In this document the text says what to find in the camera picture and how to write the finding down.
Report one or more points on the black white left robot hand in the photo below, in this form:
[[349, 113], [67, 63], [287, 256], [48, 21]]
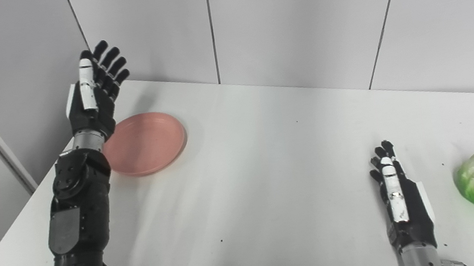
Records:
[[93, 118]]

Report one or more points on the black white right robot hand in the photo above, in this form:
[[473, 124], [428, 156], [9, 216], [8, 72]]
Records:
[[415, 214]]

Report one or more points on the pink round plate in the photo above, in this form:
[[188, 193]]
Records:
[[145, 143]]

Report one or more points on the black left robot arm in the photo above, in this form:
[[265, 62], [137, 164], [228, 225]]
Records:
[[78, 211]]

